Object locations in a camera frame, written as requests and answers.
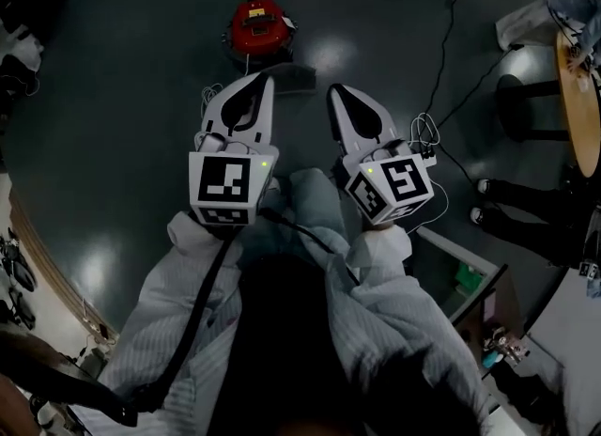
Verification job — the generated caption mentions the white open box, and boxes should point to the white open box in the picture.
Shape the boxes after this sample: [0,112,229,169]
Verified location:
[415,226,512,325]

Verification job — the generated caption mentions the person's right forearm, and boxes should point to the person's right forearm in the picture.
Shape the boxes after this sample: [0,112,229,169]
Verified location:
[323,225,475,397]

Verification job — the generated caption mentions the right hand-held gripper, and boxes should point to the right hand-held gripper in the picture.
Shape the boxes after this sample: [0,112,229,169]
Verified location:
[326,84,439,228]

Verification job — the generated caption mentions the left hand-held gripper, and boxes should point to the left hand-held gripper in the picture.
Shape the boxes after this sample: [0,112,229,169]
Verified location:
[187,72,279,228]

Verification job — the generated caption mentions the black strap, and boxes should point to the black strap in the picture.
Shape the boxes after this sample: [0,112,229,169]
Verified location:
[0,349,140,428]

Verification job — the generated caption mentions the white power strip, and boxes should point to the white power strip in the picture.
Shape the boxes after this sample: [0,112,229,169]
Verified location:
[79,319,119,347]

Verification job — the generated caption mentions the black round stool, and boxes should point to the black round stool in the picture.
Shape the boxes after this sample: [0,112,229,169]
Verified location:
[495,73,572,143]

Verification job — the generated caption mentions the long black floor cable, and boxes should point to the long black floor cable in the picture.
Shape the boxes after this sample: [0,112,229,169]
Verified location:
[420,0,483,186]

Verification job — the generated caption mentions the person's legs in jeans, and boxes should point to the person's legs in jeans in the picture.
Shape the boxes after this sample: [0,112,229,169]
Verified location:
[262,168,351,261]

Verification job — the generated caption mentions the person's left forearm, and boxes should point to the person's left forearm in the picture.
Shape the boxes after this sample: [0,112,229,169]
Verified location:
[100,210,248,407]

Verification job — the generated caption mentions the round wooden table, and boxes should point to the round wooden table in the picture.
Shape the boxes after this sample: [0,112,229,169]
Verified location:
[555,28,601,179]

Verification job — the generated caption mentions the thick black gripper cable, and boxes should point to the thick black gripper cable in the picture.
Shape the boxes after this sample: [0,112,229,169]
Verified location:
[157,231,239,410]

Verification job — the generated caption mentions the white looped gripper cable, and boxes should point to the white looped gripper cable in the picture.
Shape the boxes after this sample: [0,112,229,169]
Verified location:
[408,112,443,156]

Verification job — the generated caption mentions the red vacuum cleaner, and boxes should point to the red vacuum cleaner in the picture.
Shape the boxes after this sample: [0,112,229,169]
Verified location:
[220,0,300,62]

